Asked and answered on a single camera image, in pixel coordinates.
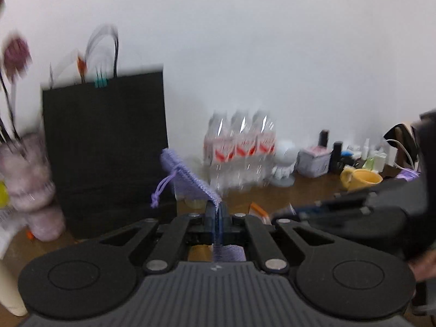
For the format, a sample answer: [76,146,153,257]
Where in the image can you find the purple gift box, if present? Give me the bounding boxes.
[395,168,420,182]

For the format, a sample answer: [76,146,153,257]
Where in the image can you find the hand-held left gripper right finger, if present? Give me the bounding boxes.
[220,202,336,275]

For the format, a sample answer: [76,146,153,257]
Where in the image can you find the fuzzy pink vase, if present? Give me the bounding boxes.
[0,133,65,241]

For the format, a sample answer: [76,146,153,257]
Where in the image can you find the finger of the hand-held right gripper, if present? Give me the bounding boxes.
[272,191,372,225]

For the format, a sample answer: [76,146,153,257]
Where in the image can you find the purple knitted pouch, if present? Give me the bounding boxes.
[151,148,246,263]

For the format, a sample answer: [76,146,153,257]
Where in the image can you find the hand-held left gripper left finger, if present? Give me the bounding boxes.
[99,201,219,274]

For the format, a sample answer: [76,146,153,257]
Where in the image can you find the dried pink flowers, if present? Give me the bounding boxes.
[0,32,33,144]

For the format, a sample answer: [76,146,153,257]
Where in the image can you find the orange snack packet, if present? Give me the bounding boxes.
[249,202,273,225]

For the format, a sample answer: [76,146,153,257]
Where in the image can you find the person's right hand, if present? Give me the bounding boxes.
[407,249,436,283]

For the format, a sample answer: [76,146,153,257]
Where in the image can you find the white plastic bottle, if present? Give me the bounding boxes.
[0,259,28,317]

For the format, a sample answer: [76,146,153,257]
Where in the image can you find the white robot figurine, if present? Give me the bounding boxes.
[271,140,297,188]

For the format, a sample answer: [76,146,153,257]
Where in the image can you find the black paper bag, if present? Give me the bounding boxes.
[41,24,178,242]

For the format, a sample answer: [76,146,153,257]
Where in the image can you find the grey tin box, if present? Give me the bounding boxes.
[296,146,332,178]

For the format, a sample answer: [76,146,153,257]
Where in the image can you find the wooden desktop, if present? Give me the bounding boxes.
[0,168,423,317]

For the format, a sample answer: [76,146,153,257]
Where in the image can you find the yellow mug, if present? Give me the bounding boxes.
[340,168,384,191]

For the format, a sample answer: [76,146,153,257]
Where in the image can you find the clear bag with yellow smiley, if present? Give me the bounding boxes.
[0,180,21,256]

